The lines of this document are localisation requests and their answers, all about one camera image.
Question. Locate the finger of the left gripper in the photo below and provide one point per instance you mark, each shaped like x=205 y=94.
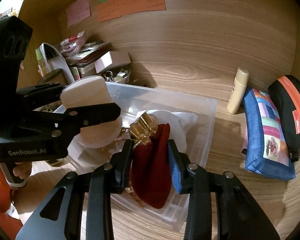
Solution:
x=48 y=88
x=91 y=115

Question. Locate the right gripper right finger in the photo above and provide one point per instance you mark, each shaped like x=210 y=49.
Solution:
x=239 y=216

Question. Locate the brown mug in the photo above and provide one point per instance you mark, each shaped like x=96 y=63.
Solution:
x=55 y=76

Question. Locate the black orange zip case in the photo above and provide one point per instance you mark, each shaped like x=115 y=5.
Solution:
x=285 y=94

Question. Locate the clear plastic storage bin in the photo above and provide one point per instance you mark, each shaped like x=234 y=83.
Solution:
x=131 y=100

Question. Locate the left hand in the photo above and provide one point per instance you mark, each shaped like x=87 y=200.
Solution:
x=23 y=170

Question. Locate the cream lotion bottle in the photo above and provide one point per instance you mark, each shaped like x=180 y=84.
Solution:
x=238 y=90

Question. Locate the orange paper note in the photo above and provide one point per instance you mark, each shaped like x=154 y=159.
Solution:
x=112 y=9

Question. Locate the white round container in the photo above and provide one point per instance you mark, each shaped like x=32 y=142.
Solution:
x=92 y=90

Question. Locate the red velvet pouch gold tie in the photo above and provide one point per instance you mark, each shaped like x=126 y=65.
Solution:
x=150 y=171

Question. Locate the pink paper note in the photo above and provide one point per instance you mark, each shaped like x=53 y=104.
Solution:
x=78 y=11

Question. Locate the blue patchwork pouch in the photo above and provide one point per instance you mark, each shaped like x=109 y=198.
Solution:
x=267 y=152

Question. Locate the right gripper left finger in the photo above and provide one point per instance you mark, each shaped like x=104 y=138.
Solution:
x=59 y=215

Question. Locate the small white pink box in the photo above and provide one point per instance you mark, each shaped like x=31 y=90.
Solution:
x=112 y=59

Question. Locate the stack of packets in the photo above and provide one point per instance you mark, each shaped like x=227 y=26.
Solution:
x=79 y=53

